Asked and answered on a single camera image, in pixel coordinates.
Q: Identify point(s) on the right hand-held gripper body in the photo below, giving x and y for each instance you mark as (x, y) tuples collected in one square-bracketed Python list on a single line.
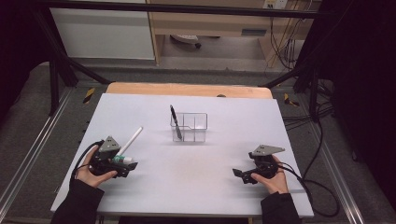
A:
[(267, 165)]

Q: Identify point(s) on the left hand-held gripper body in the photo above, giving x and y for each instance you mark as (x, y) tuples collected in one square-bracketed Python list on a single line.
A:
[(109, 146)]

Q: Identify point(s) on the small white green tube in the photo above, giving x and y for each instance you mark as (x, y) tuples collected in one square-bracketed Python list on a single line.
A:
[(125, 160)]

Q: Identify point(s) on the white plastic stick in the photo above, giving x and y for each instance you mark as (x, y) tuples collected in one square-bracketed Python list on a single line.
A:
[(132, 140)]

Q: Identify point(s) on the clear plastic organizer box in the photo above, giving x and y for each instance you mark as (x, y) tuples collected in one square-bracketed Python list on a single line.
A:
[(194, 127)]

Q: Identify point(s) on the black pen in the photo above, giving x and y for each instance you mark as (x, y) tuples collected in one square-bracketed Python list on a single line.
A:
[(176, 123)]

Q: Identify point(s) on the person's right hand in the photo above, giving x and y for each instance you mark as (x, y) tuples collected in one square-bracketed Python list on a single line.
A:
[(277, 183)]

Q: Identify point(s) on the person's left hand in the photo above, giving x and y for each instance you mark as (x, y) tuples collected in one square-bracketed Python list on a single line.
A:
[(85, 175)]

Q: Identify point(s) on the white board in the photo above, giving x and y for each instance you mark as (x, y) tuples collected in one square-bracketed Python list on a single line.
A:
[(186, 174)]

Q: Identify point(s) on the yellow black floor tape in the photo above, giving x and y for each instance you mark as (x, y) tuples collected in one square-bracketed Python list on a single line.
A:
[(89, 95), (290, 100)]

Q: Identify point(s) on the wooden table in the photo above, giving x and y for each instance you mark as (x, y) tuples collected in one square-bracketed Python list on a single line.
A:
[(186, 88)]

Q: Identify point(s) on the white cabinet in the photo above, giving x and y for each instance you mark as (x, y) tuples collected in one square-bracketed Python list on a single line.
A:
[(102, 34)]

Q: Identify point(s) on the black curtain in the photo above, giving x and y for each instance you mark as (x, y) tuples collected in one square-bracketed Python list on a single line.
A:
[(18, 46), (364, 77)]

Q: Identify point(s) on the office chair base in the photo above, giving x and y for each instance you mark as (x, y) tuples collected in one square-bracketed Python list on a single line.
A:
[(186, 39)]

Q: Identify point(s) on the light wooden desk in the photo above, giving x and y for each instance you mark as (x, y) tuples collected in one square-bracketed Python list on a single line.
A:
[(211, 23)]

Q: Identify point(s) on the aluminium floor rail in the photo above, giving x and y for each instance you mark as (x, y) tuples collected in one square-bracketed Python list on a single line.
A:
[(339, 174), (34, 149)]

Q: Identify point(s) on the black metal frame stand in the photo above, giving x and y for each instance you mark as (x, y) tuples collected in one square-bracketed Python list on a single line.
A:
[(313, 93), (54, 81)]

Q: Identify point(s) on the black metal frame beam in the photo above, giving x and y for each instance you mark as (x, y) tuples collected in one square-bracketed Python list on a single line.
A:
[(186, 8)]

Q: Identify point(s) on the wall power socket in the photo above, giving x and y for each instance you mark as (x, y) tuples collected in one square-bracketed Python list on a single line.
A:
[(275, 3)]

